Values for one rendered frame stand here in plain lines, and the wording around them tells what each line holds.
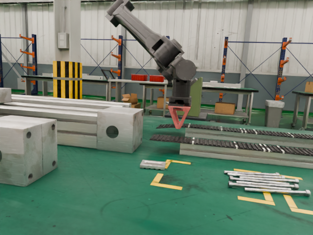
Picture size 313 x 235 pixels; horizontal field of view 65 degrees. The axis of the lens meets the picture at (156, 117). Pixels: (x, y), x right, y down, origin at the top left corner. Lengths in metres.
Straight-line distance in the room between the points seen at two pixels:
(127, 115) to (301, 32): 8.26
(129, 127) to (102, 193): 0.22
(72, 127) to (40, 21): 10.22
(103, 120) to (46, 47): 9.99
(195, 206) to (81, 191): 0.18
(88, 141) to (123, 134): 0.09
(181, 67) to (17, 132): 0.44
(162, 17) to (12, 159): 8.40
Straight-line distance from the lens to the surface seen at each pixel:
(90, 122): 0.63
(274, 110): 5.64
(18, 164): 0.45
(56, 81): 4.13
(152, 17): 8.83
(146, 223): 0.34
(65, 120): 0.66
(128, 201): 0.39
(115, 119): 0.59
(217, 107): 5.56
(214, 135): 0.79
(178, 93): 0.76
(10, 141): 0.45
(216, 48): 8.33
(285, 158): 0.63
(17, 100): 0.96
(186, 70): 0.69
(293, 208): 0.45
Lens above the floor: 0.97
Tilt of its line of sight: 10 degrees down
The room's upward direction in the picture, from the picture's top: 3 degrees clockwise
